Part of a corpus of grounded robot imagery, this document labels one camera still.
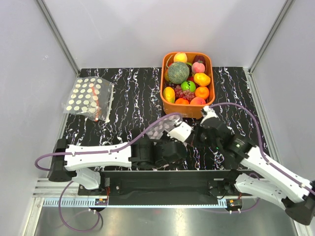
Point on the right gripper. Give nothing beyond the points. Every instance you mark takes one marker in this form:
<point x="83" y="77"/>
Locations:
<point x="196" y="131"/>

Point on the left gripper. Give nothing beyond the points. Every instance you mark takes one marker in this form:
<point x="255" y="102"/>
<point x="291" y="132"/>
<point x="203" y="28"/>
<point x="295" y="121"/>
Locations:
<point x="170" y="139"/>

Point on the pink dotted zip bag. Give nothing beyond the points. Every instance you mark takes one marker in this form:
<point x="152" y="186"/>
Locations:
<point x="164" y="125"/>

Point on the yellow green mango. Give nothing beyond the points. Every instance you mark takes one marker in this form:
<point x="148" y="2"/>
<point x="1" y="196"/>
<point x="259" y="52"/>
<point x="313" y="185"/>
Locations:
<point x="169" y="94"/>

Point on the purple grape bunch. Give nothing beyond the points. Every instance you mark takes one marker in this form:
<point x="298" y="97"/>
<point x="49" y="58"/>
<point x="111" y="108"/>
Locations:
<point x="185" y="94"/>

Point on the green striped ball fruit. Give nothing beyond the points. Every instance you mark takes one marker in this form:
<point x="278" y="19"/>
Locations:
<point x="188" y="85"/>

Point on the pink peach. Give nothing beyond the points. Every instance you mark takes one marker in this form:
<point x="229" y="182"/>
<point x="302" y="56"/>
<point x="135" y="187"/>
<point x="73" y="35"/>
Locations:
<point x="198" y="67"/>

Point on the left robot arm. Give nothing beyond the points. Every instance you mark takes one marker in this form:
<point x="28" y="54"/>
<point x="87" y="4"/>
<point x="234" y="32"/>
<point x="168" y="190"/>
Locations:
<point x="75" y="163"/>

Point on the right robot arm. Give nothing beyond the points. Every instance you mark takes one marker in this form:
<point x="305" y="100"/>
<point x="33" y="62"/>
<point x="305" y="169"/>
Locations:
<point x="292" y="193"/>

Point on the yellow dotted zip bag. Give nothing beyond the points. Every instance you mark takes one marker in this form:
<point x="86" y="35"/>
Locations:
<point x="91" y="97"/>

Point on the red orange peach front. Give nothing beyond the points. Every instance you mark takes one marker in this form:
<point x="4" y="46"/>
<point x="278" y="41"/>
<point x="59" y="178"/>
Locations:
<point x="198" y="101"/>

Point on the orange tangerine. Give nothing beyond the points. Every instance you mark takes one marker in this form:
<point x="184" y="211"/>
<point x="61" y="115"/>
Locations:
<point x="202" y="92"/>

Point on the orange fruit front left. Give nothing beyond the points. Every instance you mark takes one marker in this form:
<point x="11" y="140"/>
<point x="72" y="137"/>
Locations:
<point x="182" y="101"/>

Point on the orange plastic basket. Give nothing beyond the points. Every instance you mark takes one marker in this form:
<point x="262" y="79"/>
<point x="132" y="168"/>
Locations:
<point x="187" y="111"/>

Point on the netted green melon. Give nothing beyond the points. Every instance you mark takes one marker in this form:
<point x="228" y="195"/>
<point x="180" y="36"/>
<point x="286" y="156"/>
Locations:
<point x="178" y="72"/>

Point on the dark red apple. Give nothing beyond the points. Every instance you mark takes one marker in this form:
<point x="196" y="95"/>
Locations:
<point x="199" y="59"/>

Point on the yellow red peach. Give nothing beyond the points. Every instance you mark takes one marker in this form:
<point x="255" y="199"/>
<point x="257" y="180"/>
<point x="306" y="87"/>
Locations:
<point x="180" y="57"/>

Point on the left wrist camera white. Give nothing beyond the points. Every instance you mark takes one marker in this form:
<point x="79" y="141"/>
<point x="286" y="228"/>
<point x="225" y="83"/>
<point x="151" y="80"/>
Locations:
<point x="181" y="132"/>

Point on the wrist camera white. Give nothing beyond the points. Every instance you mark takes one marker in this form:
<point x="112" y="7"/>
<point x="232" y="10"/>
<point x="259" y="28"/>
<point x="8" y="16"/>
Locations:
<point x="181" y="132"/>
<point x="209" y="116"/>

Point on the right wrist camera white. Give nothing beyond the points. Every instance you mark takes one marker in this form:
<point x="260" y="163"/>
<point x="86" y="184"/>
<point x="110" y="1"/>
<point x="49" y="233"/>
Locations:
<point x="209" y="116"/>

